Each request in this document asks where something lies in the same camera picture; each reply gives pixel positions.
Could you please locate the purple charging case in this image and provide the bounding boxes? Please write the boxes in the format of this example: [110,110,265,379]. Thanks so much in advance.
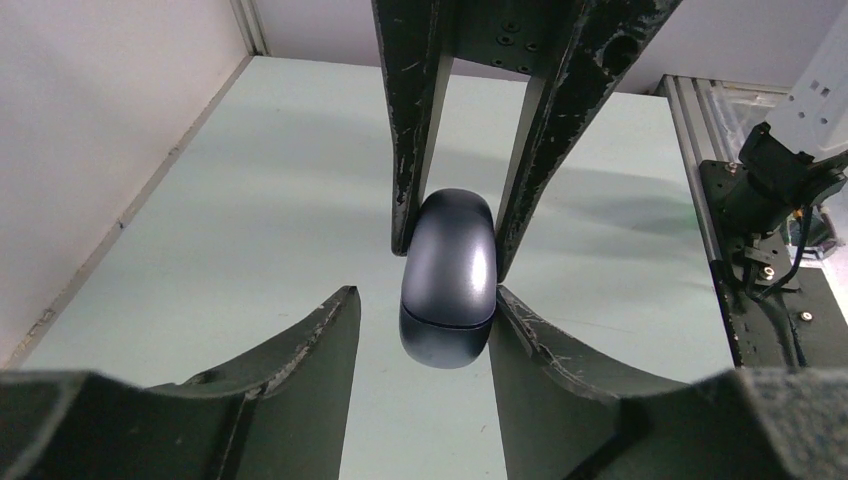
[399,189,498,369]

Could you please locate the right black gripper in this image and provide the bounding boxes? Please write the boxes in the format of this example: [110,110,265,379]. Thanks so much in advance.
[372,0,679,281]

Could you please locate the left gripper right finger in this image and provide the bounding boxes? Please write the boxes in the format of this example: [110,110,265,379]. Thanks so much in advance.
[489,287,847,479]

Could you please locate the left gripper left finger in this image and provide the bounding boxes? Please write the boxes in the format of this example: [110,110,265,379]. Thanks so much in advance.
[1,286,361,479]

